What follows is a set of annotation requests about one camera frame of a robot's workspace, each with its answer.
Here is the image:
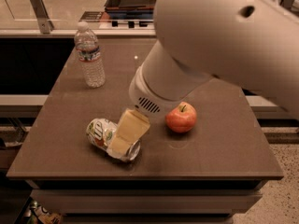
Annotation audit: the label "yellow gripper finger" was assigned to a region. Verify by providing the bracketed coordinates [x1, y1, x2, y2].
[107, 109, 150, 155]

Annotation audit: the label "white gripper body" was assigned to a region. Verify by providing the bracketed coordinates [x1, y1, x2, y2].
[128, 63, 181, 119]

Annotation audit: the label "7up soda can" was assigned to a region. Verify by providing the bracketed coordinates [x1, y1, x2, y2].
[86, 119, 140, 162]

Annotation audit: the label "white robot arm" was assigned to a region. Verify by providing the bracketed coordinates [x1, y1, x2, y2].
[108, 0, 299, 158]

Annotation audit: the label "red apple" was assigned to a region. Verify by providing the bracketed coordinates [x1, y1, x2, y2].
[165, 102, 197, 133]

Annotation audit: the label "clear plastic water bottle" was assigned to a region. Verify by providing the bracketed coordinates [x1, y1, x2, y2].
[74, 21, 106, 88]

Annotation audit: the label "glass barrier panel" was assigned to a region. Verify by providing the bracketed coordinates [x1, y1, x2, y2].
[0, 0, 155, 37]

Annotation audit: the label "snack items under table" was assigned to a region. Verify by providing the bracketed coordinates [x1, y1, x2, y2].
[18, 200, 63, 224]

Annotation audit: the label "left metal glass bracket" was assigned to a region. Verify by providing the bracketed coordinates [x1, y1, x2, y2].
[30, 0, 54, 34]

